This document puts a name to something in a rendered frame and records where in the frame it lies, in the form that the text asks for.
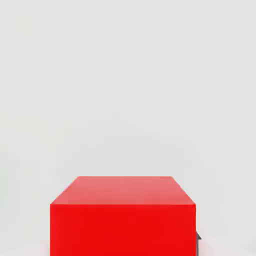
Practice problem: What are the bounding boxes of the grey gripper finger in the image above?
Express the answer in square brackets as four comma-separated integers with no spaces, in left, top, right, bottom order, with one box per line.
[195,229,203,256]

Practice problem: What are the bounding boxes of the small red cube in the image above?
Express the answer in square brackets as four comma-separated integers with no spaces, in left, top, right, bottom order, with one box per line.
[49,175,197,256]

